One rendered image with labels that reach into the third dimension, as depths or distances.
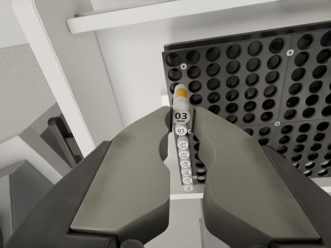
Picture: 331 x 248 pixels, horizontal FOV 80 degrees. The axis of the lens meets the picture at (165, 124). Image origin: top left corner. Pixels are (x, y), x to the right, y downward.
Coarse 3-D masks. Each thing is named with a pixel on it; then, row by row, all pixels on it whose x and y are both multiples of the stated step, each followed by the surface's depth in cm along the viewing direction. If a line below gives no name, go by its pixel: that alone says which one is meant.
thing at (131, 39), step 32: (160, 0) 18; (192, 0) 16; (224, 0) 16; (256, 0) 16; (288, 0) 21; (320, 0) 20; (96, 32) 23; (128, 32) 23; (160, 32) 23; (192, 32) 23; (224, 32) 23; (128, 64) 25; (160, 64) 25; (128, 96) 27; (192, 192) 29
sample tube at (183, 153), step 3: (180, 150) 23; (183, 150) 22; (186, 150) 22; (189, 150) 23; (180, 153) 23; (183, 153) 22; (186, 153) 22; (189, 153) 23; (180, 156) 23; (183, 156) 23; (186, 156) 23
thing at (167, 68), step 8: (168, 64) 18; (176, 64) 18; (168, 72) 19; (168, 80) 19; (176, 80) 19; (184, 80) 19; (168, 88) 20; (168, 96) 20; (176, 136) 23; (176, 144) 23; (192, 160) 25; (192, 168) 25; (192, 176) 26
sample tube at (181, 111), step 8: (176, 88) 16; (184, 88) 16; (176, 96) 14; (184, 96) 14; (176, 104) 13; (184, 104) 13; (176, 112) 12; (184, 112) 12; (176, 120) 13; (184, 120) 13
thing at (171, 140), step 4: (164, 92) 26; (160, 96) 26; (164, 96) 26; (164, 100) 26; (168, 100) 26; (164, 104) 26; (168, 104) 26; (172, 128) 28; (172, 132) 29; (168, 136) 29; (172, 136) 29; (168, 140) 30; (172, 140) 30; (168, 144) 30; (172, 144) 30; (172, 148) 30; (172, 152) 31; (176, 152) 31; (172, 156) 31; (176, 156) 31
